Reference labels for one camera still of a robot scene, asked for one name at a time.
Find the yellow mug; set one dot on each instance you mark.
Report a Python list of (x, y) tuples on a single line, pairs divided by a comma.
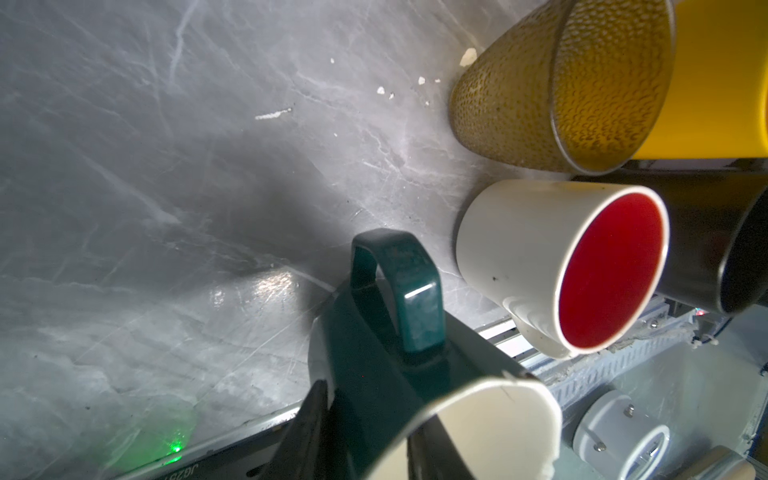
[(716, 106)]

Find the green mug cream interior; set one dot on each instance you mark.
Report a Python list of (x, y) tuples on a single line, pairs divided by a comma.
[(393, 357)]

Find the white mug red interior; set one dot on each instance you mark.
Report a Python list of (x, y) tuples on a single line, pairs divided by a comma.
[(573, 263)]

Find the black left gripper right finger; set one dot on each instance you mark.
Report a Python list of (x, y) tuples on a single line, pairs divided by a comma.
[(432, 454)]

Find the black mug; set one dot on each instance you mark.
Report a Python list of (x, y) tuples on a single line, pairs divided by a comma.
[(717, 256)]

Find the olive textured glass tumbler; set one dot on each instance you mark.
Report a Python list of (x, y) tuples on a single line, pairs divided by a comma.
[(575, 86)]

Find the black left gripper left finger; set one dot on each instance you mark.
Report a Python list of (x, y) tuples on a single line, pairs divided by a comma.
[(302, 453)]

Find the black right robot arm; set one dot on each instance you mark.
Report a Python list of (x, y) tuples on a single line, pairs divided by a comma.
[(621, 441)]

